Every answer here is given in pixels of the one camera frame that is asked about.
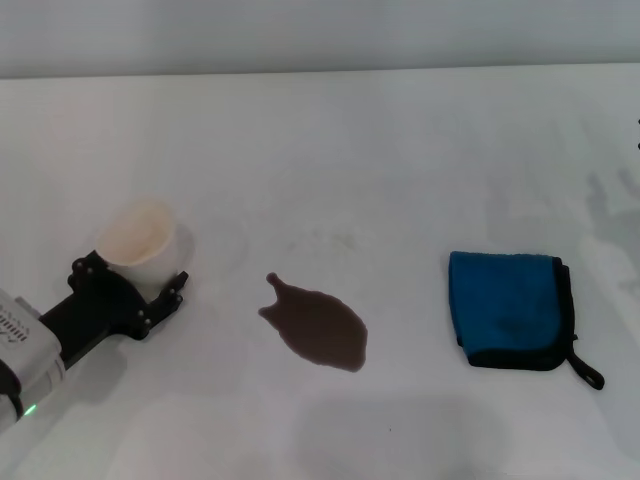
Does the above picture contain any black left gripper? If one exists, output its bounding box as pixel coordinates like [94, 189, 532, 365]
[38, 251, 190, 372]

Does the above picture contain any white paper cup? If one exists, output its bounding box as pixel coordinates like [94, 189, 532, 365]
[94, 198, 196, 288]

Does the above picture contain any blue rag with black trim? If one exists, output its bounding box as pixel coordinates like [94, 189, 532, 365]
[447, 250, 607, 392]

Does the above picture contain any dark brown liquid stain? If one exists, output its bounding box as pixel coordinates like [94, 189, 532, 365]
[257, 271, 370, 375]

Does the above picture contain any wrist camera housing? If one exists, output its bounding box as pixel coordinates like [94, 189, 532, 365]
[0, 287, 64, 374]

